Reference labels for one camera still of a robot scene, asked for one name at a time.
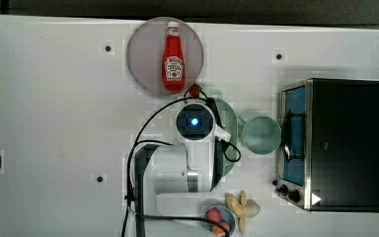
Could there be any mint green plastic strainer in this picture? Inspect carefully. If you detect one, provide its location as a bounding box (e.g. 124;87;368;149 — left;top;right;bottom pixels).
205;89;239;175

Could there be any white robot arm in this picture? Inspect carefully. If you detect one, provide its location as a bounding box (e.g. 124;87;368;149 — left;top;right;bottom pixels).
133;98;231;215

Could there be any red toy strawberry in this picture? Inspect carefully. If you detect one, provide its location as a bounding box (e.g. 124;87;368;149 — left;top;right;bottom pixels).
189;83;201;98

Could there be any red ketchup bottle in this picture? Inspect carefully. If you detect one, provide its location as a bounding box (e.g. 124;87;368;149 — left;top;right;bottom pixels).
162;22;186;92

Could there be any mint green cup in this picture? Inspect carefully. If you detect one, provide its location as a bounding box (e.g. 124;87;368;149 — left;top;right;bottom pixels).
239;115;281;155

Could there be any round grey plate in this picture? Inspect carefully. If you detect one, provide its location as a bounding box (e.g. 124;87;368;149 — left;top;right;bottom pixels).
126;17;203;96

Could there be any pink toy fruit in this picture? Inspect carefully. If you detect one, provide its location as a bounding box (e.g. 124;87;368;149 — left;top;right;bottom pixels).
206;207;222;223

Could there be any peeled toy banana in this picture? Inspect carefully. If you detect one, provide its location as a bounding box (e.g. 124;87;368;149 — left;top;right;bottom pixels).
225;191;261;234

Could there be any small blue bowl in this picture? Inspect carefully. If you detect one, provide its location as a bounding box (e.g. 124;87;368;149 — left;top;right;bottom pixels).
202;206;235;235

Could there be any orange toy fruit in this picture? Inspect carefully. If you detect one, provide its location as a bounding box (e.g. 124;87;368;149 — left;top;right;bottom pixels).
211;222;231;237

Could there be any black steel toaster oven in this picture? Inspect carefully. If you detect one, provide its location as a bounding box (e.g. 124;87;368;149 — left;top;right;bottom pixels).
272;78;379;212

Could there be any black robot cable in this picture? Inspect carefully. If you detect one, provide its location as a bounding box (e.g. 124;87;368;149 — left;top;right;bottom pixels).
120;89;242;237

